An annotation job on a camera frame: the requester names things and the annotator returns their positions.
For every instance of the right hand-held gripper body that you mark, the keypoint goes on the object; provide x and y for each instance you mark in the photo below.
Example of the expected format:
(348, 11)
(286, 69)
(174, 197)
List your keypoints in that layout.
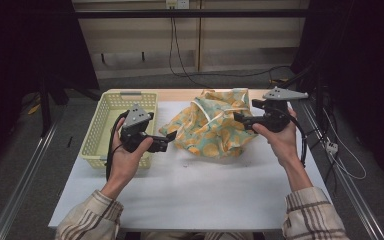
(275, 115)

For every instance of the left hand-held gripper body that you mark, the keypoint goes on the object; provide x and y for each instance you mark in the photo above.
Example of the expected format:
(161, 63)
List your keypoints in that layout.
(136, 120)

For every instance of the orange fruit print cloth garment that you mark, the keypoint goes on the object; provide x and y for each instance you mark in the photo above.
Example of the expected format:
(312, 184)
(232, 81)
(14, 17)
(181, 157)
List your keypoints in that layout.
(210, 140)

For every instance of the person's right hand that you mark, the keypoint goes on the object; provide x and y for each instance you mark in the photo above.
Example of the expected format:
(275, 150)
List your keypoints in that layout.
(283, 143)

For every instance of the person's left hand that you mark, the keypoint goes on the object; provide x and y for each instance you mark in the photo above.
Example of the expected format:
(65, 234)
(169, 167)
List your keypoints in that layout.
(123, 163)

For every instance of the pale yellow perforated plastic basket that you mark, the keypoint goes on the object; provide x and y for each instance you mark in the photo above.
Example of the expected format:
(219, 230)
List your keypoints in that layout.
(96, 133)

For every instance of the white table cover sheet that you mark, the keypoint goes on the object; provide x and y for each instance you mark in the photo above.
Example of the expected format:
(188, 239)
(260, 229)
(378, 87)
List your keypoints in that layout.
(186, 193)

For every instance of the white power strip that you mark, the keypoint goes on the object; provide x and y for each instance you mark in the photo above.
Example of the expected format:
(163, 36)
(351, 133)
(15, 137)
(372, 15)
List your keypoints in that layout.
(332, 147)

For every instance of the black horizontal metal bar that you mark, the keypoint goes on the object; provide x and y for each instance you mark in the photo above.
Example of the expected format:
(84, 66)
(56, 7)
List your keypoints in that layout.
(186, 13)

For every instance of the aluminium floor rail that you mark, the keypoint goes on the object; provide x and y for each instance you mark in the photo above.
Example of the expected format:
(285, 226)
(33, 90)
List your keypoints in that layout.
(23, 186)
(350, 186)

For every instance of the white wall outlet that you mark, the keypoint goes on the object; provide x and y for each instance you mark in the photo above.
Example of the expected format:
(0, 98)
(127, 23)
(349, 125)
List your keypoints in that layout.
(177, 3)

